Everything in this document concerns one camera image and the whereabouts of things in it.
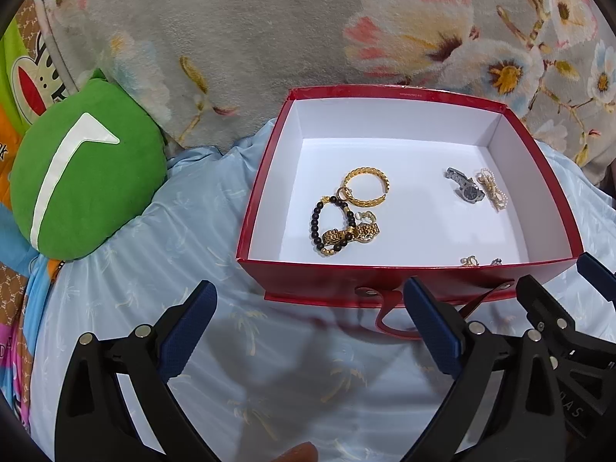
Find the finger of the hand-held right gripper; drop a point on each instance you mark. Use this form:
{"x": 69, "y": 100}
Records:
{"x": 596, "y": 270}
{"x": 544, "y": 298}

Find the gold wristwatch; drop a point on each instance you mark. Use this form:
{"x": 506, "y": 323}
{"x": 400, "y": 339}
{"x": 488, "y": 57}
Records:
{"x": 337, "y": 236}

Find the small pearl earring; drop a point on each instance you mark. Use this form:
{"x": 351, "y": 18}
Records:
{"x": 469, "y": 261}

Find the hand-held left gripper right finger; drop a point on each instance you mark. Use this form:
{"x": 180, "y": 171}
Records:
{"x": 433, "y": 327}

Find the green round pillow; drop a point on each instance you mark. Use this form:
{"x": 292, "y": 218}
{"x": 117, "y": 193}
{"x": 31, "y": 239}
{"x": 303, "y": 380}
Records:
{"x": 120, "y": 178}

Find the light blue bed sheet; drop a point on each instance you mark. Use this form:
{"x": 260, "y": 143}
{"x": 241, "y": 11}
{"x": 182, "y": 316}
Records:
{"x": 240, "y": 346}

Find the silver wristwatch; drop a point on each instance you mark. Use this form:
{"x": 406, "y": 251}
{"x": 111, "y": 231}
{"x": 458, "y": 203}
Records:
{"x": 469, "y": 192}

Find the grey floral blanket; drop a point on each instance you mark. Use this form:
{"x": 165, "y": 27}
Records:
{"x": 264, "y": 24}

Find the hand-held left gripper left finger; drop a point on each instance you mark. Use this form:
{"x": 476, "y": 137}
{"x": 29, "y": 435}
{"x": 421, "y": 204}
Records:
{"x": 190, "y": 334}

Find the colourful cartoon printed sheet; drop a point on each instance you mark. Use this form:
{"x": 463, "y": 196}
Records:
{"x": 19, "y": 82}

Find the red jewelry box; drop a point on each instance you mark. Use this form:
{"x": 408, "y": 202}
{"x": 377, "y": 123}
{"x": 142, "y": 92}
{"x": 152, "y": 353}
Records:
{"x": 313, "y": 279}

